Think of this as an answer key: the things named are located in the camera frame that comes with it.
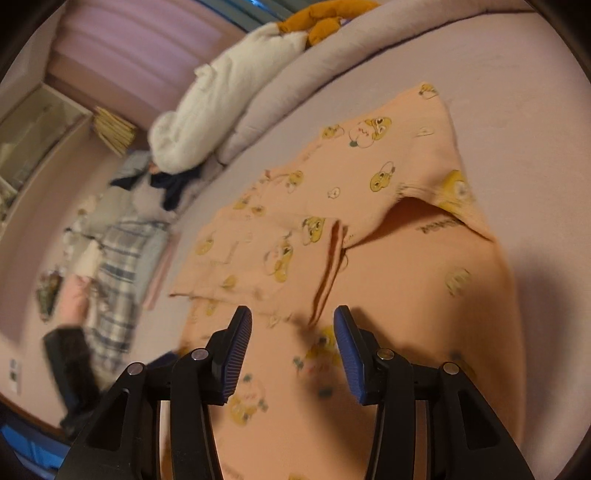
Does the white open wardrobe shelf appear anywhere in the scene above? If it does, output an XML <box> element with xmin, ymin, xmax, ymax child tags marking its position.
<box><xmin>0</xmin><ymin>83</ymin><xmax>93</xmax><ymax>222</ymax></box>

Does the grey folded quilt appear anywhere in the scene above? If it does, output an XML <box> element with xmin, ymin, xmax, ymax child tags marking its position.
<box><xmin>136</xmin><ymin>224</ymin><xmax>172</xmax><ymax>301</ymax></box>

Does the yellow folded bamboo mat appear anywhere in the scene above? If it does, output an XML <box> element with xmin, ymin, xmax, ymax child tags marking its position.
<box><xmin>92</xmin><ymin>106</ymin><xmax>138</xmax><ymax>155</ymax></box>

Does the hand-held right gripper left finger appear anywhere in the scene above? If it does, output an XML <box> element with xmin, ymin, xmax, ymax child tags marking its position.
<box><xmin>55</xmin><ymin>305</ymin><xmax>253</xmax><ymax>480</ymax></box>

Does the blue window frame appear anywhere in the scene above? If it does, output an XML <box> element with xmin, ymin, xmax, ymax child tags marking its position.
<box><xmin>203</xmin><ymin>0</ymin><xmax>278</xmax><ymax>28</ymax></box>

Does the plaid blanket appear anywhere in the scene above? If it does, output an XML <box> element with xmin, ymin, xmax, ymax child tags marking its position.
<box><xmin>85</xmin><ymin>219</ymin><xmax>169</xmax><ymax>370</ymax></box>

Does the orange cartoon print pajama top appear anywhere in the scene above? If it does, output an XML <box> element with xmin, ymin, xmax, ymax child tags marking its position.
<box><xmin>159</xmin><ymin>83</ymin><xmax>525</xmax><ymax>480</ymax></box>

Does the blue striped cloth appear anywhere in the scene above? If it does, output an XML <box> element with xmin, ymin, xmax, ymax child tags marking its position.
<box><xmin>113</xmin><ymin>150</ymin><xmax>153</xmax><ymax>178</ymax></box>

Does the navy cloth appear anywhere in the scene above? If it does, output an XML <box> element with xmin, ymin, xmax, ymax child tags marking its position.
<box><xmin>111</xmin><ymin>159</ymin><xmax>204</xmax><ymax>210</ymax></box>

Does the floral plush toy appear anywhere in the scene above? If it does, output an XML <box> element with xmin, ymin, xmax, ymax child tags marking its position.
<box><xmin>37</xmin><ymin>270</ymin><xmax>63</xmax><ymax>319</ymax></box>

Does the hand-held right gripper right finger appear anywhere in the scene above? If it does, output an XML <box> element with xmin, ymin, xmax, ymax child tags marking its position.
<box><xmin>333</xmin><ymin>305</ymin><xmax>539</xmax><ymax>480</ymax></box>

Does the pink duvet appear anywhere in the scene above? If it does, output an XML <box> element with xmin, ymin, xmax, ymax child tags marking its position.
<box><xmin>217</xmin><ymin>0</ymin><xmax>458</xmax><ymax>167</ymax></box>

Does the blue object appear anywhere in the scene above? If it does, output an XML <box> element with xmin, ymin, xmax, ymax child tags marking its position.
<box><xmin>0</xmin><ymin>422</ymin><xmax>70</xmax><ymax>472</ymax></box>

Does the pink curtain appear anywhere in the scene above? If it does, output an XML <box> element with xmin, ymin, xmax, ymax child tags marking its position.
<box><xmin>48</xmin><ymin>0</ymin><xmax>245</xmax><ymax>121</ymax></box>

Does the white fleece garment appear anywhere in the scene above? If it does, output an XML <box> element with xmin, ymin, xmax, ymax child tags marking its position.
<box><xmin>148</xmin><ymin>21</ymin><xmax>309</xmax><ymax>175</ymax></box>

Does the pink bed sheet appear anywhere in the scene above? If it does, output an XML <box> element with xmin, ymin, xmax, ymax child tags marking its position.
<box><xmin>139</xmin><ymin>9</ymin><xmax>587</xmax><ymax>462</ymax></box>

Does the grey green pillow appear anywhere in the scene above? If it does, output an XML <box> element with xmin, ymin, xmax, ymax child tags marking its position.
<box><xmin>88</xmin><ymin>189</ymin><xmax>139</xmax><ymax>236</ymax></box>

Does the orange plush toy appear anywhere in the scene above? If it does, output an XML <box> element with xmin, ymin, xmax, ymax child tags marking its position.
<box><xmin>276</xmin><ymin>0</ymin><xmax>382</xmax><ymax>47</ymax></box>

